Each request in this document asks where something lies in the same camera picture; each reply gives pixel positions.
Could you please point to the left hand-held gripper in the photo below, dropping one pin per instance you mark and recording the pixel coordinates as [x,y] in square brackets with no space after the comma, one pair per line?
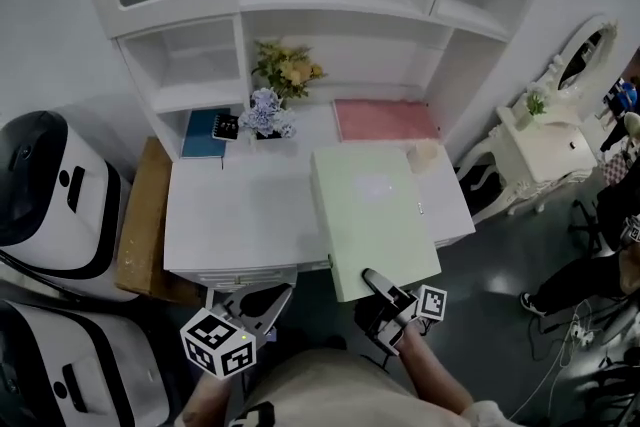
[215,345]

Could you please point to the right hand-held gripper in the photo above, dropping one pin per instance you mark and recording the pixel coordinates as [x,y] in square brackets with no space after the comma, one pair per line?
[432,302]

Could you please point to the light green folder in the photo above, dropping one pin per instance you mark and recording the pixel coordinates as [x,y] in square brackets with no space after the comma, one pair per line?
[370,215]

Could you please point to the person's left forearm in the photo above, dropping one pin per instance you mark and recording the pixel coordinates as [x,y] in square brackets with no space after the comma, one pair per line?
[205,402]

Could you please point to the person's right forearm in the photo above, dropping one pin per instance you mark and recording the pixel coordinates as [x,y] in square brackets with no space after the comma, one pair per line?
[435,370]

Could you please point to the white desk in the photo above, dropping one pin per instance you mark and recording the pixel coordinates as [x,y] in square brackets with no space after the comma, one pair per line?
[240,215]

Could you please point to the cream cylindrical cup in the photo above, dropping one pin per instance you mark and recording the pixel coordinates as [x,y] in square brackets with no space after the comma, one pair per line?
[422,155]

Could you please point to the brown cardboard box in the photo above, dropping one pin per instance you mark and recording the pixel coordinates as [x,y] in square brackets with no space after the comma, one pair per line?
[142,225]

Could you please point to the pink notebook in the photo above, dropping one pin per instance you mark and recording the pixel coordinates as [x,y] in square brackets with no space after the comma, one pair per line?
[385,120]

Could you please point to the black vase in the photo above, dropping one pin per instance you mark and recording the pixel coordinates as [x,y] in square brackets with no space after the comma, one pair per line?
[270,135]

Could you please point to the blue notebook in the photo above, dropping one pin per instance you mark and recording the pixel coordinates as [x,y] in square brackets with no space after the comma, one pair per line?
[200,140]

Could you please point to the black spiral notepad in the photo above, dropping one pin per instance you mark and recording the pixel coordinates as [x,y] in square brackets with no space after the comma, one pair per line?
[225,127]

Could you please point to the blue flower bouquet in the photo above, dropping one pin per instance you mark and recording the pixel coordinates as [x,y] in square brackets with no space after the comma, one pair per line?
[267,112]

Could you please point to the white power strip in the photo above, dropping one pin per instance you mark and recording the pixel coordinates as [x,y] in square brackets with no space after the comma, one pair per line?
[582,334]

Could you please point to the white black robot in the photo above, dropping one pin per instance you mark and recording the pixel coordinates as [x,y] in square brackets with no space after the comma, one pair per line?
[50,205]
[60,365]

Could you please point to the black office chair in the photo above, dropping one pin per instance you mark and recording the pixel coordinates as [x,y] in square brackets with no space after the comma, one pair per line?
[590,227]

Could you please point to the white vanity table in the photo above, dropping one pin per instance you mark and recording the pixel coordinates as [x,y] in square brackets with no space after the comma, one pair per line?
[550,150]

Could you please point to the yellow flower bouquet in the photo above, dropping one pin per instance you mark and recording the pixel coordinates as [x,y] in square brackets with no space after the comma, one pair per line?
[290,67]

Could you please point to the small potted plant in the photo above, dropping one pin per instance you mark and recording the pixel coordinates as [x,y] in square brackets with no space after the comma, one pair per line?
[536,102]

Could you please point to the oval vanity mirror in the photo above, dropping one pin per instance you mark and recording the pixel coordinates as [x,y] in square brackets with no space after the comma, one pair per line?
[585,55]

